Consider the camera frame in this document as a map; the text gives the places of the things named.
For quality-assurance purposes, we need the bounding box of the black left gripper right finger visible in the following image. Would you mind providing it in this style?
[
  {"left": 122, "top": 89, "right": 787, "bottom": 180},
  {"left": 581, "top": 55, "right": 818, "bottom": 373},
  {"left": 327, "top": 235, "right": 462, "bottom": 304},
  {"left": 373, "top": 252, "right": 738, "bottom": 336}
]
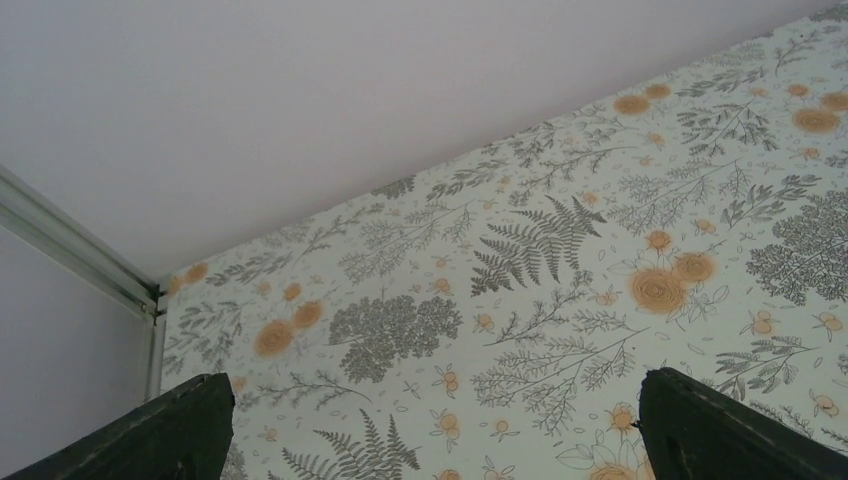
[{"left": 637, "top": 367, "right": 847, "bottom": 479}]

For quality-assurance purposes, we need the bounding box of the aluminium enclosure frame post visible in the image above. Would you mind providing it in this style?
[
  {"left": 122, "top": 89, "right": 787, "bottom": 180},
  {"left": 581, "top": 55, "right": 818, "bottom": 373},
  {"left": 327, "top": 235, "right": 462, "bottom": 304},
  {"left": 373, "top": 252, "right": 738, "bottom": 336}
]
[{"left": 1, "top": 167, "right": 165, "bottom": 400}]

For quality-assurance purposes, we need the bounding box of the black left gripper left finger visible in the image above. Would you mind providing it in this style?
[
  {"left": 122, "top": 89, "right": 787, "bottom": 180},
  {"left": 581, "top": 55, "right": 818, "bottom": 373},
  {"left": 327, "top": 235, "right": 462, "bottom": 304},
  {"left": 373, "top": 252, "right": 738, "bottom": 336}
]
[{"left": 8, "top": 373, "right": 235, "bottom": 479}]

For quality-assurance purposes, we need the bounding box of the floral patterned table mat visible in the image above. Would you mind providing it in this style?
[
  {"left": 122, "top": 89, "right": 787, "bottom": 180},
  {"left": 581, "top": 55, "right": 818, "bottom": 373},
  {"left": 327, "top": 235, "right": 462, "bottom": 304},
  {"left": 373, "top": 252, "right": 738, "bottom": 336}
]
[{"left": 162, "top": 3, "right": 847, "bottom": 479}]

